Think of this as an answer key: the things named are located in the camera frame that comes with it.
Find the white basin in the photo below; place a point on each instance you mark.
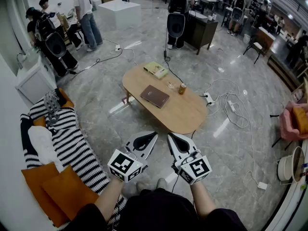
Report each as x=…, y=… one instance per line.
x=198, y=16

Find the yellow cushion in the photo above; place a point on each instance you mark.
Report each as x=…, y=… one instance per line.
x=300, y=119

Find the pink armchair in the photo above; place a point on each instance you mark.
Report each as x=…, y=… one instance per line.
x=287, y=124

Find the grey knotted scarf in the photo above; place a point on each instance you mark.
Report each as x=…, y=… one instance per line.
x=53, y=118

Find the orange sofa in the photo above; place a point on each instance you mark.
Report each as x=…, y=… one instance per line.
x=68, y=104

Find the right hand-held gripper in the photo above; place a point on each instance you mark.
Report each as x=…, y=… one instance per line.
x=196, y=168

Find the white power strip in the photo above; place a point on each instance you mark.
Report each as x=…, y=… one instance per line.
x=118, y=47
x=231, y=106
x=209, y=98

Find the golden drink can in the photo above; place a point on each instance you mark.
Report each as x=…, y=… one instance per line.
x=182, y=89

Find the person's right forearm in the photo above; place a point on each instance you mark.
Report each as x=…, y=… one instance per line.
x=202, y=198

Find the grey shell backpack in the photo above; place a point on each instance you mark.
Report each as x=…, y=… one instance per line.
x=175, y=24
x=238, y=11
x=55, y=44

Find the dark wooden desk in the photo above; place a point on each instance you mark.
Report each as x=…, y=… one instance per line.
x=199, y=35

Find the brown wooden cabinet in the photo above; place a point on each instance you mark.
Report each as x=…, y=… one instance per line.
x=264, y=41

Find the brown notebook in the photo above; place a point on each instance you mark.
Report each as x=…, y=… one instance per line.
x=154, y=96

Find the wooden coffee table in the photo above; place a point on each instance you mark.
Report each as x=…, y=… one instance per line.
x=183, y=114

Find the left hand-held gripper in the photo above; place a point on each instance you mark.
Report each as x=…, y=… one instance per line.
x=124, y=165

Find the clear glass cup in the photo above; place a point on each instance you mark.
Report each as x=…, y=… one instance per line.
x=170, y=85

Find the white bathtub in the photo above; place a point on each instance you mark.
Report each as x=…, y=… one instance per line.
x=120, y=13

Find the person's dark shirt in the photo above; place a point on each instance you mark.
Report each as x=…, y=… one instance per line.
x=158, y=213

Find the white round side table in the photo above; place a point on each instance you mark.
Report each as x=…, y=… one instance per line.
x=286, y=165

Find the person's right shoe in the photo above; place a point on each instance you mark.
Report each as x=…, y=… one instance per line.
x=162, y=183

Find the person's left forearm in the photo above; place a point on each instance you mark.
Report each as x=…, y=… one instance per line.
x=108, y=198

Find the dark chair with white seat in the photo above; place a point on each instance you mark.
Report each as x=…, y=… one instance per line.
x=255, y=46

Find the green book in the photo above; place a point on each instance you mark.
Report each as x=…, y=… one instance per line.
x=156, y=69

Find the dark low bench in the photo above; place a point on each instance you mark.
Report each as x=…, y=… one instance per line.
x=281, y=71

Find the white power adapter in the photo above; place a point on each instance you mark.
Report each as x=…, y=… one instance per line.
x=262, y=185

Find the white fluffy blanket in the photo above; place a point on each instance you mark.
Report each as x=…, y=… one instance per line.
x=43, y=143

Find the orange cushion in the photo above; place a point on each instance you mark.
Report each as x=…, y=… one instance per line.
x=72, y=194
x=36, y=186

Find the grey fringed throw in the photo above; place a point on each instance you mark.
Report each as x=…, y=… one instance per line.
x=51, y=100

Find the chrome faucet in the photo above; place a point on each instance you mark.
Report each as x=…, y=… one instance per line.
x=19, y=62

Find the white vanity cabinet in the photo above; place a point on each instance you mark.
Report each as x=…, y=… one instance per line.
x=36, y=83

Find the white waste bin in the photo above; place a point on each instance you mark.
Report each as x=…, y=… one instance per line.
x=246, y=38

